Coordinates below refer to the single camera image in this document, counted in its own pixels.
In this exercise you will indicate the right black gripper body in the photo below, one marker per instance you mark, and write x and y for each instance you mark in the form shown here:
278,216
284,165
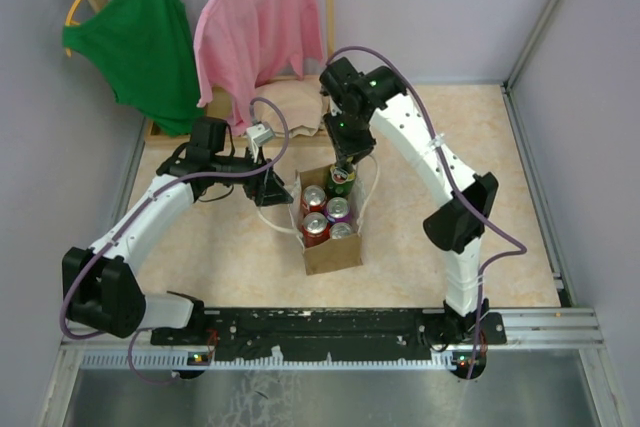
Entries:
349,138

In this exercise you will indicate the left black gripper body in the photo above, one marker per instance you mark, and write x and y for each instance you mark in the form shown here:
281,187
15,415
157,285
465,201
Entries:
254,187

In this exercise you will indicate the red cola can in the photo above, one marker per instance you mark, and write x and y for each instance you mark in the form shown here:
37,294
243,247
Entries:
313,199
341,230
315,229

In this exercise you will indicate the green glass bottle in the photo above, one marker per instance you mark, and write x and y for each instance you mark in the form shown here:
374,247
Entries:
341,179

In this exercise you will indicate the purple soda can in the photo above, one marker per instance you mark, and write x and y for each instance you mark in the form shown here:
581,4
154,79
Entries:
338,210

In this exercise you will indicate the canvas bag with cartoon print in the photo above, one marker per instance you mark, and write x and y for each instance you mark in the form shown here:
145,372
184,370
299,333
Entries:
334,254

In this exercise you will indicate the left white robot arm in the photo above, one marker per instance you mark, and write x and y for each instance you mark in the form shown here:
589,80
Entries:
100,288

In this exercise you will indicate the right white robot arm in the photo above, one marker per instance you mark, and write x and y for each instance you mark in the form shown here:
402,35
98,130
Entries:
382,101

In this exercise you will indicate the beige folded cloth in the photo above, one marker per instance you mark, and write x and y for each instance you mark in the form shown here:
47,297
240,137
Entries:
300,102

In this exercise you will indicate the wooden clothes rack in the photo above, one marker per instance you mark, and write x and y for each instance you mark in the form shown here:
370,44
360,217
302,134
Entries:
154,138

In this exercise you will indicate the pink t-shirt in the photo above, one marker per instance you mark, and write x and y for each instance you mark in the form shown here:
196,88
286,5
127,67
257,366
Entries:
240,44

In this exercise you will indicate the green tank top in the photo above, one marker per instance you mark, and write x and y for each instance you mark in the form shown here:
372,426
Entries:
143,49

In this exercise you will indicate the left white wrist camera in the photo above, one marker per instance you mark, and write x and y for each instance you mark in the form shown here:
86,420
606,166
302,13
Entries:
257,136

